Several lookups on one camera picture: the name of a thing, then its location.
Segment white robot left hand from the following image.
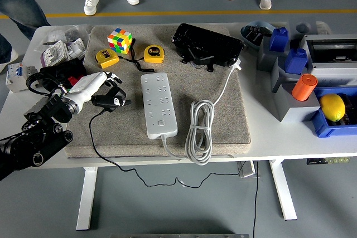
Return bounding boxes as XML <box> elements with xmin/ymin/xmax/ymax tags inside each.
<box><xmin>66</xmin><ymin>71</ymin><xmax>132</xmax><ymax>113</ymax></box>

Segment black plug adapter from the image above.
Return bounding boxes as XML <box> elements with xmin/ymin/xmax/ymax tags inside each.
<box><xmin>104</xmin><ymin>86</ymin><xmax>127</xmax><ymax>113</ymax></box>

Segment white power strip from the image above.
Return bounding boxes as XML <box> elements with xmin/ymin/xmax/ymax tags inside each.
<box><xmin>141</xmin><ymin>72</ymin><xmax>179</xmax><ymax>140</ymax></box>

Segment black cloth pouch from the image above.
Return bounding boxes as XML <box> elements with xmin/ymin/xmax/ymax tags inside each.
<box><xmin>38</xmin><ymin>57</ymin><xmax>87</xmax><ymax>88</ymax></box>

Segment yellow tape measure photo label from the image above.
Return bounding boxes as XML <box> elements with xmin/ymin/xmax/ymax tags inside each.
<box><xmin>95</xmin><ymin>48</ymin><xmax>120</xmax><ymax>70</ymax></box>

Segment white socket module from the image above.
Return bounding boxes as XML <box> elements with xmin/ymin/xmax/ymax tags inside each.
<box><xmin>64</xmin><ymin>37</ymin><xmax>86</xmax><ymax>61</ymax></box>

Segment white socket pack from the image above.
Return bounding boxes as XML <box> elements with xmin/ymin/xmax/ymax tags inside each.
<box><xmin>41</xmin><ymin>40</ymin><xmax>69</xmax><ymax>67</ymax></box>

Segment large colourful puzzle cube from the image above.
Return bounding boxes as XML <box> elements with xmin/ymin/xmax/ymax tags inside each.
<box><xmin>107</xmin><ymin>27</ymin><xmax>133</xmax><ymax>55</ymax></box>

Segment clear plastic parts bag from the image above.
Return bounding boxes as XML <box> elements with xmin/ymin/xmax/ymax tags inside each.
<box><xmin>33</xmin><ymin>24</ymin><xmax>93</xmax><ymax>55</ymax></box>

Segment white circuit breaker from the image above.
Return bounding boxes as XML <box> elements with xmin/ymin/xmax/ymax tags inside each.
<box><xmin>4</xmin><ymin>64</ymin><xmax>38</xmax><ymax>94</ymax></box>

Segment yellow tape measure marked 5m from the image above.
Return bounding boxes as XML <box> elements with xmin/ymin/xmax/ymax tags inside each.
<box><xmin>143</xmin><ymin>45</ymin><xmax>165</xmax><ymax>64</ymax></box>

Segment white table leg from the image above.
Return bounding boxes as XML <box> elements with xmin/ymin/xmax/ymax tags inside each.
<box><xmin>76</xmin><ymin>167</ymin><xmax>98</xmax><ymax>231</ymax></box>
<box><xmin>269</xmin><ymin>159</ymin><xmax>298</xmax><ymax>221</ymax></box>

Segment grey-brown mat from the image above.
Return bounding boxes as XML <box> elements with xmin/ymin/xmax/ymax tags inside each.
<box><xmin>62</xmin><ymin>25</ymin><xmax>252</xmax><ymax>158</ymax></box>

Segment blue bowl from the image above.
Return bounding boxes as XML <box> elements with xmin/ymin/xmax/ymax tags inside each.
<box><xmin>240</xmin><ymin>20</ymin><xmax>277</xmax><ymax>51</ymax></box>

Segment black binder clips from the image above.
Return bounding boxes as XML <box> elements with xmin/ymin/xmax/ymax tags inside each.
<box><xmin>245</xmin><ymin>25</ymin><xmax>273</xmax><ymax>46</ymax></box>

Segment grey block with socket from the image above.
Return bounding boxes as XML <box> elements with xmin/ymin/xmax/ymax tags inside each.
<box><xmin>271</xmin><ymin>54</ymin><xmax>309</xmax><ymax>94</ymax></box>
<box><xmin>274</xmin><ymin>81</ymin><xmax>321</xmax><ymax>123</ymax></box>
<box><xmin>256</xmin><ymin>36</ymin><xmax>291</xmax><ymax>72</ymax></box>

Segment blue shape block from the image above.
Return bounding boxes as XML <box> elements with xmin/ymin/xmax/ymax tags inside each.
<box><xmin>284</xmin><ymin>47</ymin><xmax>308</xmax><ymax>75</ymax></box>
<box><xmin>268</xmin><ymin>27</ymin><xmax>290</xmax><ymax>53</ymax></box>

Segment orange cylinder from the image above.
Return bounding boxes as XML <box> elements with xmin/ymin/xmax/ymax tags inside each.
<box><xmin>291</xmin><ymin>74</ymin><xmax>319</xmax><ymax>101</ymax></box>

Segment blue plastic bin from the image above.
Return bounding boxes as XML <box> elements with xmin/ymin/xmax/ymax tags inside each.
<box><xmin>302</xmin><ymin>86</ymin><xmax>357</xmax><ymax>138</ymax></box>

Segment grey electrical box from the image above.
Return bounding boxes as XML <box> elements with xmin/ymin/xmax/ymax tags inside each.
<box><xmin>302</xmin><ymin>33</ymin><xmax>357</xmax><ymax>88</ymax></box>

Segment beige round object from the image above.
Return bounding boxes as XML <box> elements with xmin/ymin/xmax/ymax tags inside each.
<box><xmin>316</xmin><ymin>21</ymin><xmax>333</xmax><ymax>36</ymax></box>

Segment black table control panel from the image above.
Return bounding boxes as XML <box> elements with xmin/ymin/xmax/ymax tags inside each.
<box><xmin>306</xmin><ymin>156</ymin><xmax>351</xmax><ymax>166</ymax></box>

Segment yellow lemon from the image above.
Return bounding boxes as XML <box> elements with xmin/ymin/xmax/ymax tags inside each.
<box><xmin>319</xmin><ymin>94</ymin><xmax>346</xmax><ymax>123</ymax></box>

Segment thin black plug cord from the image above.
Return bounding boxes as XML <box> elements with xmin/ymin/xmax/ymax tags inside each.
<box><xmin>89</xmin><ymin>108</ymin><xmax>246</xmax><ymax>190</ymax></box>

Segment black wrist strap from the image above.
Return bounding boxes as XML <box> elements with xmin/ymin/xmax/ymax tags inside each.
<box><xmin>118</xmin><ymin>56</ymin><xmax>155</xmax><ymax>73</ymax></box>
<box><xmin>129</xmin><ymin>38</ymin><xmax>146</xmax><ymax>62</ymax></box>

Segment white power strip cord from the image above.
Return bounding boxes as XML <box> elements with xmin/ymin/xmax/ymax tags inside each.
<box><xmin>160</xmin><ymin>57</ymin><xmax>243</xmax><ymax>166</ymax></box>

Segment metal bracket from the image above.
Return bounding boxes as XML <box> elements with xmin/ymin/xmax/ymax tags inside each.
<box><xmin>237</xmin><ymin>161</ymin><xmax>257</xmax><ymax>178</ymax></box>

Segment black hanging cable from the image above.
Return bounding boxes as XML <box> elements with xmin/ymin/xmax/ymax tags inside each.
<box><xmin>252</xmin><ymin>161</ymin><xmax>259</xmax><ymax>238</ymax></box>

